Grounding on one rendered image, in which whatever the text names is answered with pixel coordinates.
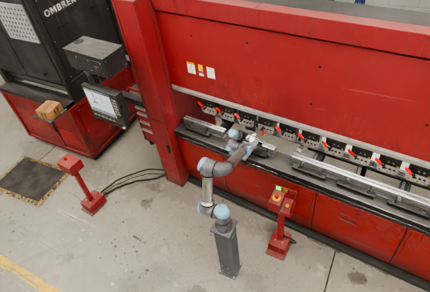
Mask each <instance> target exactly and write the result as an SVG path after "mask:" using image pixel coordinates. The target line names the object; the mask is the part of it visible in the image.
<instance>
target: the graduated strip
mask: <svg viewBox="0 0 430 292"><path fill-rule="evenodd" d="M172 87H174V88H178V89H181V90H184V91H187V92H191V93H194V94H197V95H201V96H204V97H207V98H210V99H214V100H216V101H220V102H224V103H226V104H230V105H233V106H237V107H239V108H242V109H246V110H249V111H253V112H255V113H259V114H262V115H265V116H268V117H272V118H275V119H278V120H282V121H284V122H288V123H291V124H295V125H297V126H301V127H305V128H307V129H311V130H314V131H317V132H320V133H324V134H328V135H330V136H334V137H337V138H340V139H343V140H347V141H349V142H353V143H357V144H360V145H363V146H366V147H370V148H372V149H376V150H380V151H382V152H386V153H389V154H393V155H395V156H399V157H402V158H405V159H409V160H412V161H415V162H418V163H422V164H424V165H428V166H430V162H427V161H423V160H421V159H417V158H413V157H410V156H407V155H404V154H400V153H397V152H394V151H391V150H387V149H383V148H381V147H377V146H374V145H371V144H368V143H364V142H360V141H358V140H354V139H351V138H347V137H345V136H341V135H338V134H334V133H331V132H328V131H324V130H322V129H318V128H315V127H311V126H308V125H305V124H301V123H298V122H295V121H291V120H288V119H286V118H282V117H277V116H275V115H271V114H268V113H265V112H262V111H259V110H255V109H252V108H248V107H246V106H241V105H239V104H235V103H232V102H228V101H225V100H223V99H219V98H216V97H212V96H210V95H205V94H203V93H199V92H196V91H192V90H189V89H186V88H183V87H180V86H176V85H172Z"/></svg>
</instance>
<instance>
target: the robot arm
mask: <svg viewBox="0 0 430 292"><path fill-rule="evenodd" d="M228 135H229V137H228V142H227V146H226V150H227V151H229V152H234V151H236V152H235V153H234V154H233V155H232V156H231V157H229V158H228V159H227V160H226V161H224V162H220V161H216V160H214V159H211V158H206V157H203V158H202V159H201V160H200V161H199V163H198V166H197V170H198V171H200V175H201V176H202V199H201V200H200V201H199V203H198V207H197V210H198V212H199V213H200V214H202V215H205V216H208V217H210V218H213V219H215V220H216V222H215V228H216V230H217V231H218V232H219V233H222V234H226V233H228V232H230V231H231V230H232V228H233V222H232V220H231V219H230V211H229V209H228V207H227V206H226V205H224V204H215V203H214V199H213V177H214V176H215V177H223V176H225V175H228V174H229V173H230V172H232V170H233V169H234V167H235V166H236V164H238V162H240V160H241V159H242V158H243V157H244V156H245V155H246V154H247V155H250V154H251V152H252V147H251V146H249V145H245V144H243V141H244V142H248V143H249V142H250V136H249V137H248V138H246V136H248V133H245V132H244V131H241V130H236V129H231V130H229V132H228Z"/></svg>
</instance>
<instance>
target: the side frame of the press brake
mask: <svg viewBox="0 0 430 292"><path fill-rule="evenodd" d="M111 2H112V4H113V8H114V11H115V14H116V18H117V21H118V25H119V27H120V31H121V33H122V37H123V40H124V44H125V47H126V50H127V54H128V56H129V59H130V63H131V66H132V69H133V72H134V76H135V78H136V82H137V85H138V88H139V92H140V95H141V99H142V101H143V105H144V107H145V111H146V114H147V118H148V121H149V124H150V128H151V130H152V134H153V137H154V140H155V144H156V147H157V150H158V153H159V157H160V159H161V163H162V166H163V169H164V173H165V176H166V179H167V181H170V182H172V183H175V184H177V185H179V186H180V187H183V186H184V185H185V184H186V183H187V179H188V177H189V176H190V174H189V173H188V171H187V170H186V168H185V166H184V163H183V160H182V155H181V152H180V147H179V142H178V139H177V134H176V133H175V130H176V128H178V126H179V125H181V123H183V121H184V117H185V116H186V115H188V116H190V117H193V118H197V119H199V120H203V121H205V122H208V123H210V124H214V125H216V117H215V116H214V115H210V114H208V113H204V112H202V109H201V106H200V105H199V104H198V101H200V102H201V103H202V98H199V97H196V96H194V95H189V94H187V93H184V92H180V91H177V90H174V89H173V88H172V85H171V80H170V75H169V71H168V66H167V62H166V57H165V54H164V49H163V43H162V40H161V35H160V32H159V26H158V23H157V18H156V14H155V11H156V10H154V9H153V8H152V3H151V0H111Z"/></svg>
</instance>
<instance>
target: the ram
mask: <svg viewBox="0 0 430 292"><path fill-rule="evenodd" d="M155 14H156V18H157V23H158V26H159V32H160V35H161V40H162V43H163V49H164V54H165V57H166V62H167V66H168V71H169V75H170V80H171V84H172V85H176V86H180V87H183V88H186V89H189V90H192V91H196V92H199V93H203V94H205V95H210V96H212V97H216V98H219V99H223V100H225V101H228V102H232V103H235V104H239V105H241V106H246V107H248V108H252V109H255V110H259V111H262V112H265V113H268V114H271V115H275V116H277V117H282V118H286V119H288V120H291V121H295V122H298V123H301V124H305V125H308V126H311V127H315V128H318V129H322V130H324V131H328V132H331V133H334V134H338V135H341V136H345V137H347V138H351V139H354V140H358V141H360V142H364V143H368V144H371V145H374V146H377V147H381V148H383V149H387V150H391V151H394V152H397V153H400V154H404V155H407V156H410V157H413V158H417V159H421V160H423V161H427V162H430V59H428V58H422V57H418V56H411V55H407V54H400V53H393V52H389V51H382V50H378V49H371V48H368V47H361V46H357V45H350V44H343V43H339V42H332V41H328V40H321V39H317V38H310V37H307V36H299V35H293V34H289V33H282V32H278V31H271V30H267V29H260V28H254V27H249V26H243V25H238V24H232V23H228V22H221V21H217V20H210V19H204V18H199V17H193V16H188V15H182V14H177V13H171V12H164V11H160V10H156V11H155ZM187 61H188V62H191V63H194V64H195V71H196V74H192V73H190V72H188V69H187ZM198 64H199V65H202V67H203V72H201V71H198ZM206 67H211V68H214V72H215V78H216V79H211V78H209V77H207V69H206ZM199 72H201V73H203V75H204V76H200V75H199ZM172 88H173V89H174V90H177V91H180V92H184V93H187V94H189V95H194V96H196V97H199V98H203V99H206V100H208V101H212V102H216V103H218V104H222V105H225V106H228V107H231V108H235V109H237V110H241V111H245V112H247V113H251V114H254V115H257V116H260V117H264V118H267V119H270V120H274V121H276V122H280V123H283V124H286V125H289V126H292V127H296V128H299V129H302V130H305V131H309V132H311V133H315V134H319V135H321V136H325V137H328V138H331V139H334V140H338V141H340V142H344V143H348V144H350V145H354V146H357V147H360V148H363V149H367V150H370V151H372V152H377V153H379V154H382V155H386V156H389V157H391V158H395V159H399V160H401V161H405V162H408V163H412V164H414V165H418V166H422V167H424V168H428V169H430V166H428V165H424V164H422V163H418V162H415V161H412V160H409V159H405V158H402V157H399V156H395V155H393V154H389V153H386V152H382V151H380V150H376V149H372V148H370V147H366V146H363V145H360V144H357V143H353V142H349V141H347V140H343V139H340V138H337V137H334V136H330V135H328V134H324V133H320V132H317V131H314V130H311V129H307V128H305V127H301V126H297V125H295V124H291V123H288V122H284V121H282V120H278V119H275V118H272V117H268V116H265V115H262V114H259V113H255V112H253V111H249V110H246V109H242V108H239V107H237V106H233V105H230V104H226V103H224V102H220V101H216V100H214V99H210V98H207V97H204V96H201V95H197V94H194V93H191V92H187V91H184V90H181V89H178V88H174V87H172Z"/></svg>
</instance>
